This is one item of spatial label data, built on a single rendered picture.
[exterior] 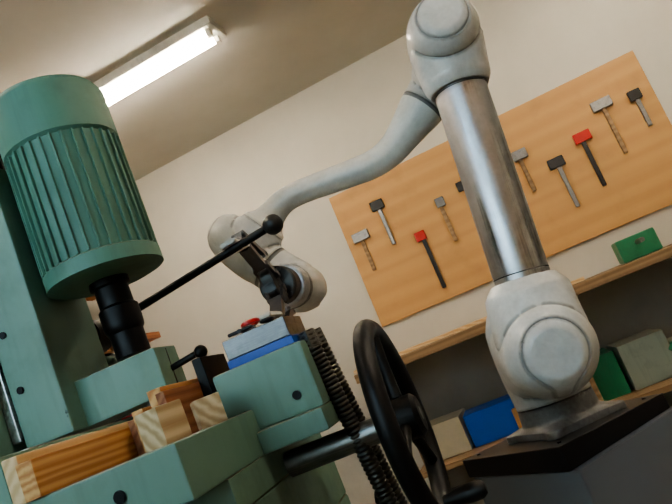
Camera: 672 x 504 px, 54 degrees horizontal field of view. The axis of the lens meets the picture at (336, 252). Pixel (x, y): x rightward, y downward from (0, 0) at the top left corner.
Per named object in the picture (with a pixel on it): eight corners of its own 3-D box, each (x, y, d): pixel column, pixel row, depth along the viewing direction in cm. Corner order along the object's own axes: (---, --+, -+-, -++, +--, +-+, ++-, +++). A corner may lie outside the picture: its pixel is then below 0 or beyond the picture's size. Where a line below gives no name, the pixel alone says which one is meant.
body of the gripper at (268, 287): (276, 313, 131) (260, 313, 122) (257, 275, 132) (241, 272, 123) (308, 296, 129) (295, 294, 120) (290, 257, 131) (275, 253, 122)
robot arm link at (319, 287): (297, 323, 135) (247, 287, 138) (316, 322, 150) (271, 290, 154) (326, 278, 135) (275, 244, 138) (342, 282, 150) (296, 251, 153)
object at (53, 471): (41, 496, 68) (30, 459, 69) (25, 503, 68) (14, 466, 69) (256, 406, 133) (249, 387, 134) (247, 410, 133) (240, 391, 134)
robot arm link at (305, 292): (263, 277, 138) (253, 275, 132) (300, 256, 136) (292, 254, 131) (281, 316, 136) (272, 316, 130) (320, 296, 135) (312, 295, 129)
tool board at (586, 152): (706, 189, 365) (633, 48, 380) (381, 327, 414) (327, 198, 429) (704, 190, 369) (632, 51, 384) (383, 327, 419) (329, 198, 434)
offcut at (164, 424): (171, 442, 76) (159, 407, 76) (193, 434, 74) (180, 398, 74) (146, 453, 72) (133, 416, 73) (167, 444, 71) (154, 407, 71)
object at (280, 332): (294, 342, 89) (279, 304, 90) (223, 373, 91) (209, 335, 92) (318, 338, 102) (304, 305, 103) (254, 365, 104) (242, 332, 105)
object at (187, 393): (179, 439, 82) (162, 390, 83) (171, 442, 82) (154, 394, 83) (246, 411, 105) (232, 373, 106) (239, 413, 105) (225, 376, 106)
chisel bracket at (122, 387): (173, 403, 93) (153, 346, 95) (89, 438, 96) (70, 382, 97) (195, 396, 100) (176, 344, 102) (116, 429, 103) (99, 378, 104)
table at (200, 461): (280, 467, 63) (257, 407, 64) (17, 571, 68) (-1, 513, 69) (377, 392, 122) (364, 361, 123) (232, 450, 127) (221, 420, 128)
